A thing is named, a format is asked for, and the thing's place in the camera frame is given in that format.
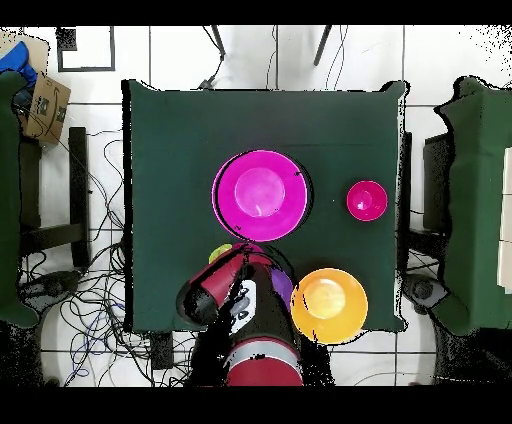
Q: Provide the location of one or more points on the large pink bowl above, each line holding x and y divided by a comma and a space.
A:
262, 196

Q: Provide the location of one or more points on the small red bowl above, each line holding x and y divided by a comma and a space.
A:
367, 200

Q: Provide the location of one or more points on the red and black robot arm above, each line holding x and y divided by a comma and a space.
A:
260, 320

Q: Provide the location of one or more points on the yellow cup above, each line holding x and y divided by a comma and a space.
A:
218, 252

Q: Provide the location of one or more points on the purple bowl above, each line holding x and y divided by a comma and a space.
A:
283, 286

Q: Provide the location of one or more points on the large yellow bowl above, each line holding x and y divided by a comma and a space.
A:
332, 306

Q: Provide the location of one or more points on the dark green tablecloth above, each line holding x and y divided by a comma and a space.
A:
240, 120

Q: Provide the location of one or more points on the black power strip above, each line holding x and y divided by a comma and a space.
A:
162, 352

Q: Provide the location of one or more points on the black wooden stand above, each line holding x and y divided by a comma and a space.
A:
438, 180
78, 180

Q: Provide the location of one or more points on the cardboard box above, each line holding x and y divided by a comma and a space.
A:
48, 108

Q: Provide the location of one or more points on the green cloth side table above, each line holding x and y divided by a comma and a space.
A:
8, 200
480, 160

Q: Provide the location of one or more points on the white box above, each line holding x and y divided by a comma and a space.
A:
506, 240

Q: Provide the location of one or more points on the blue cloth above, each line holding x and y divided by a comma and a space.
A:
18, 60

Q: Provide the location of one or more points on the grey pedestal leg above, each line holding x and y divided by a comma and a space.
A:
52, 284
424, 290

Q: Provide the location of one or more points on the black camera tripod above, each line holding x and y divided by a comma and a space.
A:
218, 42

